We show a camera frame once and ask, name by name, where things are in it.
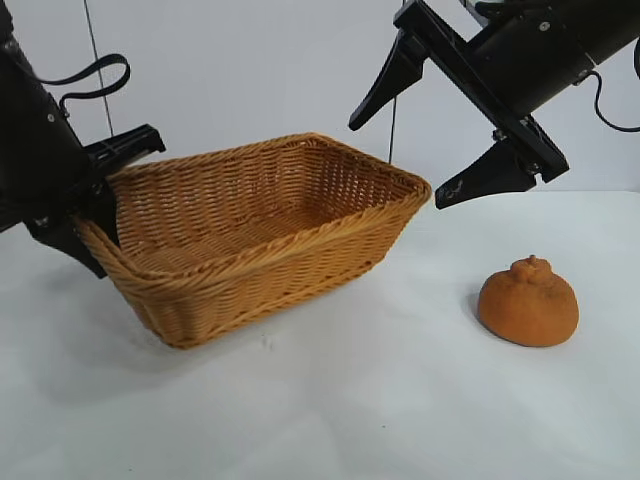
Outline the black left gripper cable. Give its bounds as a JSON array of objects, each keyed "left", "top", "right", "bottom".
[{"left": 34, "top": 52, "right": 132, "bottom": 119}]

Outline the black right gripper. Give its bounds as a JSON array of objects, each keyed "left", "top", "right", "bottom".
[{"left": 347, "top": 0, "right": 640, "bottom": 211}]

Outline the tan woven wicker basket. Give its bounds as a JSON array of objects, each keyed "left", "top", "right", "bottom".
[{"left": 73, "top": 132, "right": 432, "bottom": 350}]

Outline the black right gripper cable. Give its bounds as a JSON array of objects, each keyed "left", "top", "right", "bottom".
[{"left": 574, "top": 69, "right": 640, "bottom": 134}]

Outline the knobbly orange fruit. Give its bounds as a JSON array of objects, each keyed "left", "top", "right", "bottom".
[{"left": 477, "top": 254, "right": 581, "bottom": 347}]

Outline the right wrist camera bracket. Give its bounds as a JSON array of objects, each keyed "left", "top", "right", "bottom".
[{"left": 474, "top": 0, "right": 551, "bottom": 21}]

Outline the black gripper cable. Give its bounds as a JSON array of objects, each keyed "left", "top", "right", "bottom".
[
  {"left": 34, "top": 52, "right": 132, "bottom": 119},
  {"left": 574, "top": 69, "right": 640, "bottom": 134}
]

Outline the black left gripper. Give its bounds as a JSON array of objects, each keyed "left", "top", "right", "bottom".
[{"left": 0, "top": 0, "right": 167, "bottom": 280}]

